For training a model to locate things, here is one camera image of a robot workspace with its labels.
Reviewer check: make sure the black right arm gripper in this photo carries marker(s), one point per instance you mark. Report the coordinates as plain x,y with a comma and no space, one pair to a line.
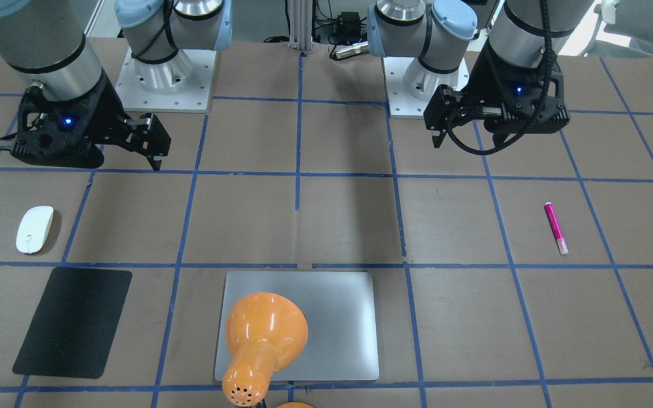
106,112

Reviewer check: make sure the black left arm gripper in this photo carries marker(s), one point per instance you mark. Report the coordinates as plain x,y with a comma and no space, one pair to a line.
484,80

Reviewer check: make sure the white computer mouse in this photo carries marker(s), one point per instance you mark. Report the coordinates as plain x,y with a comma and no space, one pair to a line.
34,229

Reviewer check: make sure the pink highlighter pen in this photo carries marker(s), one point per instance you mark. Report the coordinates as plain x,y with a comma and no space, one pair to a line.
556,228

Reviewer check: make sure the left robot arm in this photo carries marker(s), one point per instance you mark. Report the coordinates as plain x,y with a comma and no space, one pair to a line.
438,35

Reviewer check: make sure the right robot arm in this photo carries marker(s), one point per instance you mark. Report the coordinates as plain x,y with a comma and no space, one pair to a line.
44,43

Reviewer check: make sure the black mousepad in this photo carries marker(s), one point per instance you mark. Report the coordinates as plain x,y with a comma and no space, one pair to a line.
72,330

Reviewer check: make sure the silver apple laptop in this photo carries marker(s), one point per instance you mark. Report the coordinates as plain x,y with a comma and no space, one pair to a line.
339,309

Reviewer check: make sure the orange desk lamp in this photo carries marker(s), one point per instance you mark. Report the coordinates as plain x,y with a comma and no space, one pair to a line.
265,333

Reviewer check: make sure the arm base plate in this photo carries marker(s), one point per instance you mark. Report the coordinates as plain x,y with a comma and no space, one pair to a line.
410,86
181,85

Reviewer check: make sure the aluminium frame post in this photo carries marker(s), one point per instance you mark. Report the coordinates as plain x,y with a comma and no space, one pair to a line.
300,25

